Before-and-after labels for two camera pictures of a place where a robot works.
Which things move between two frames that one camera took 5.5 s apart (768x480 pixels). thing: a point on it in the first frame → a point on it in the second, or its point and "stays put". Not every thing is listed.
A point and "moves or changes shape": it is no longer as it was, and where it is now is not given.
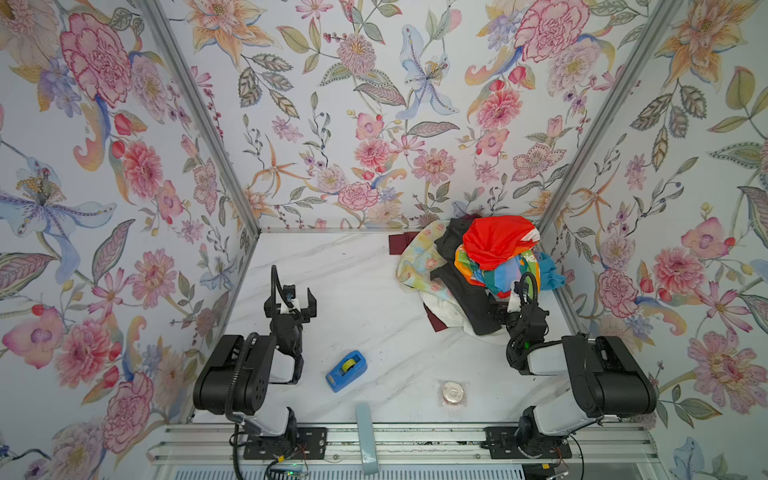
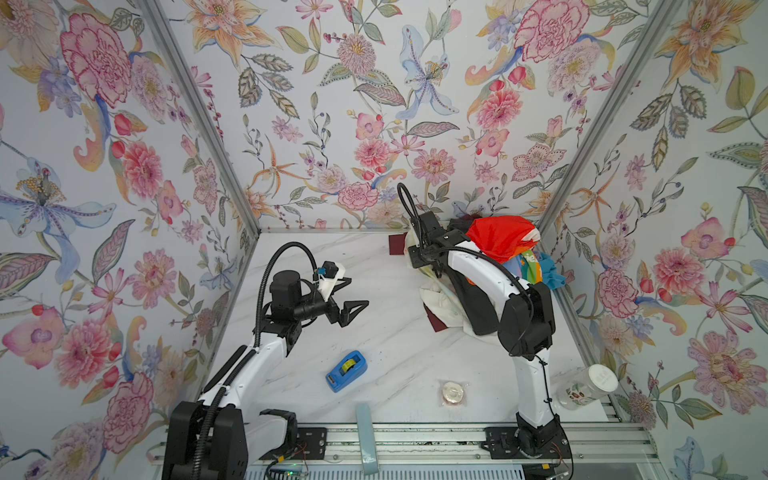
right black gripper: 502,311 → 415,260
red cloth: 492,240 stays put
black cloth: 487,310 stays put
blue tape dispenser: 350,367 stays put
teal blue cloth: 549,278 stays put
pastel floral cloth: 422,257 moves or changes shape
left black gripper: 303,314 → 341,316
